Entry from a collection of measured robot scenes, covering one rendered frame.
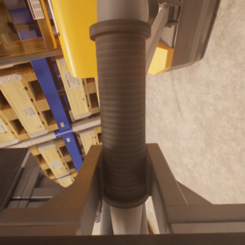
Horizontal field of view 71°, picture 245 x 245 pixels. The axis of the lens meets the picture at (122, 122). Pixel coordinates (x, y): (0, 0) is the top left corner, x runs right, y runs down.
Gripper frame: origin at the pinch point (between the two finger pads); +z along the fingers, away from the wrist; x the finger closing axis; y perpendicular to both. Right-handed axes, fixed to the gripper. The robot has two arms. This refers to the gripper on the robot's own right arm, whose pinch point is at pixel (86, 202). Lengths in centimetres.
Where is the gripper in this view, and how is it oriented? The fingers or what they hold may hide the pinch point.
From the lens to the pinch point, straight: 22.0
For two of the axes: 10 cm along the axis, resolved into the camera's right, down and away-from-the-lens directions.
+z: 10.0, -0.3, -0.2
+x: 0.1, 7.0, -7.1
